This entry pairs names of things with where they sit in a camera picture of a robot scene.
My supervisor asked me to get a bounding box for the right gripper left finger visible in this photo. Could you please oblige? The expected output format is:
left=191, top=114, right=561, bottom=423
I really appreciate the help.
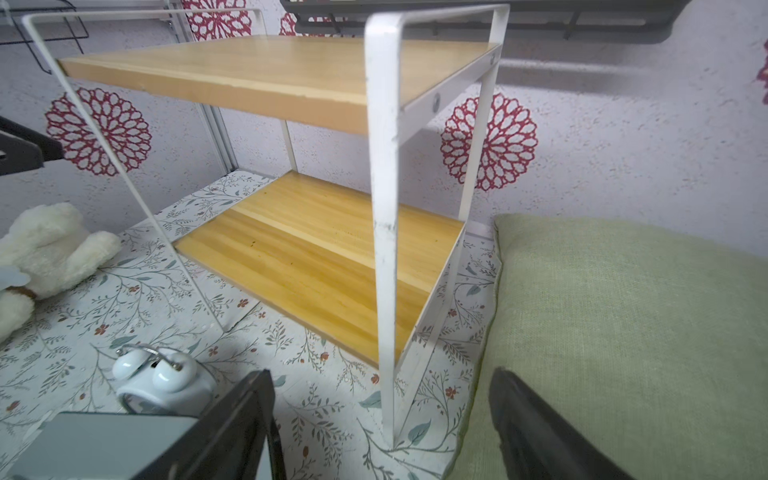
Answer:
left=134, top=370, right=287, bottom=479

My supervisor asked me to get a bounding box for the grey wall-mounted metal shelf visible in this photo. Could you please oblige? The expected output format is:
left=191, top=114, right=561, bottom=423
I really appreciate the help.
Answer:
left=281, top=0, right=688, bottom=44

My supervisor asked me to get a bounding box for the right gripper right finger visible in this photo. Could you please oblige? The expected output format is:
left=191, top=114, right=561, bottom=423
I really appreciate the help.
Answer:
left=488, top=368, right=630, bottom=479

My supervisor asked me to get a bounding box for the white plush teddy bear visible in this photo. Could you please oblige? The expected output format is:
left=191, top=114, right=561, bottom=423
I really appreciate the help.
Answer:
left=1, top=202, right=121, bottom=340

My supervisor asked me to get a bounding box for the white twin-bell alarm clock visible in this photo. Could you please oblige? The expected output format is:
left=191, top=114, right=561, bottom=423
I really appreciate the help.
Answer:
left=112, top=343, right=217, bottom=417

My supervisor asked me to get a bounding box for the green pillow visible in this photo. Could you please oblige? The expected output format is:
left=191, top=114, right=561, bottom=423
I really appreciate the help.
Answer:
left=448, top=214, right=767, bottom=479

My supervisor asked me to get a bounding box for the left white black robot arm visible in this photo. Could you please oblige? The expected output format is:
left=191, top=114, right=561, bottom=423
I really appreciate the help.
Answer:
left=1, top=117, right=64, bottom=176

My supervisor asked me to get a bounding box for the wooden two-tier white-frame shelf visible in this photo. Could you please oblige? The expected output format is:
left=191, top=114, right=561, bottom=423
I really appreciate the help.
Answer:
left=22, top=3, right=510, bottom=446

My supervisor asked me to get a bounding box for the black wire wall rack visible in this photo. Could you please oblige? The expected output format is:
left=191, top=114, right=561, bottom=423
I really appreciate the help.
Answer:
left=1, top=0, right=90, bottom=75

